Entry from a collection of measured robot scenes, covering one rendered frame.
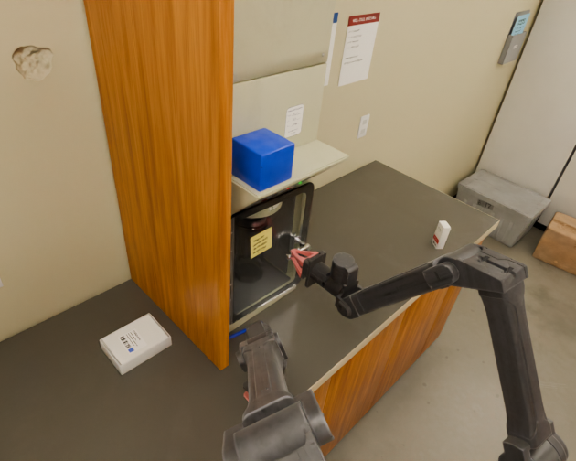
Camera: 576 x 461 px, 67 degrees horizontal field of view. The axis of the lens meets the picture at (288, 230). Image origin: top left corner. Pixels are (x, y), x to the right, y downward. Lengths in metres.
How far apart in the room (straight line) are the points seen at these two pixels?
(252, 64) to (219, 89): 0.18
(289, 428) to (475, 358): 2.44
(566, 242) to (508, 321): 2.92
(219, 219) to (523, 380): 0.64
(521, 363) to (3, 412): 1.18
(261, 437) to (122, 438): 0.80
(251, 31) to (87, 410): 0.99
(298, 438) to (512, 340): 0.49
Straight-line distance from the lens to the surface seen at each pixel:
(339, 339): 1.42
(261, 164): 0.92
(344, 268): 1.12
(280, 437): 0.47
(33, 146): 1.28
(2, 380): 1.44
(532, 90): 3.90
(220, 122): 0.83
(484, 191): 3.79
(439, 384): 2.65
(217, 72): 0.80
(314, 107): 1.16
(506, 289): 0.81
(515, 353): 0.87
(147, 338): 1.36
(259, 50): 0.97
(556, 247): 3.78
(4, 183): 1.30
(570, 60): 3.81
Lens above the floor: 2.02
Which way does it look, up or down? 37 degrees down
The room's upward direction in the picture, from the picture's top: 7 degrees clockwise
